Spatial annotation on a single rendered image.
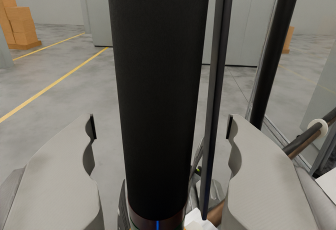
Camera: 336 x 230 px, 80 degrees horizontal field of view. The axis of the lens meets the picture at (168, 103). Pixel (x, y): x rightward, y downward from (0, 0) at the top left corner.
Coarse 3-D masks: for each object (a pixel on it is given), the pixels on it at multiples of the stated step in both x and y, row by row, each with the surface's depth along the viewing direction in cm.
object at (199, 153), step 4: (200, 144) 55; (200, 148) 50; (196, 152) 59; (200, 152) 47; (196, 156) 50; (200, 156) 45; (196, 160) 47; (192, 164) 52; (196, 164) 45; (192, 168) 48; (192, 172) 45; (192, 176) 58; (188, 184) 44; (188, 188) 52; (188, 192) 54; (188, 196) 55
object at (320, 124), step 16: (288, 0) 11; (288, 16) 12; (272, 32) 12; (272, 48) 13; (272, 64) 13; (272, 80) 14; (256, 96) 14; (256, 112) 15; (320, 128) 31; (288, 144) 26
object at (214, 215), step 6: (330, 120) 33; (318, 132) 30; (312, 138) 29; (306, 144) 28; (294, 150) 26; (300, 150) 27; (288, 156) 25; (294, 156) 26; (222, 204) 19; (210, 210) 19; (216, 210) 19; (210, 216) 18; (216, 216) 18; (216, 222) 18
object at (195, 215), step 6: (192, 210) 19; (198, 210) 19; (186, 216) 18; (192, 216) 18; (198, 216) 18; (186, 222) 18; (198, 222) 18; (204, 222) 18; (210, 222) 18; (204, 228) 17; (210, 228) 17; (216, 228) 17
